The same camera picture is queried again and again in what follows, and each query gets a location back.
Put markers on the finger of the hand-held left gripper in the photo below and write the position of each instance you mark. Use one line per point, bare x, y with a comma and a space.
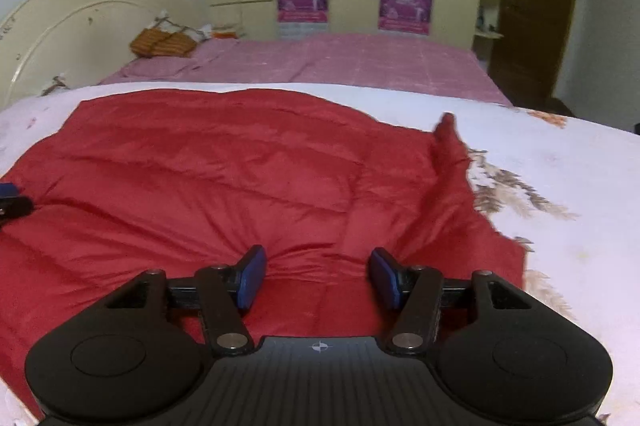
15, 206

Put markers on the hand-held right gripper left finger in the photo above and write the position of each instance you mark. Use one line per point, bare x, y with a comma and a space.
252, 276

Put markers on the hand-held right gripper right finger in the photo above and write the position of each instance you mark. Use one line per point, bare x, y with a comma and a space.
385, 278

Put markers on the red puffer jacket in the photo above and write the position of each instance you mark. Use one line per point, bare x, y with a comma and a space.
225, 186

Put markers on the cream curved headboard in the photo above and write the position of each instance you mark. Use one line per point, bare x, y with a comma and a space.
75, 15

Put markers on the orange woven pillow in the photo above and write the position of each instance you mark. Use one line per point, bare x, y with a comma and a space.
162, 43

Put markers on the pink checked blanket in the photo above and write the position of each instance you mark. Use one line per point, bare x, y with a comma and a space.
350, 60

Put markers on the white patterned cloth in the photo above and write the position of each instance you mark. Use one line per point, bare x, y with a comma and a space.
172, 23

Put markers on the brown wooden door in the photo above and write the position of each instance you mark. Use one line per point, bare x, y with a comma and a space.
537, 5

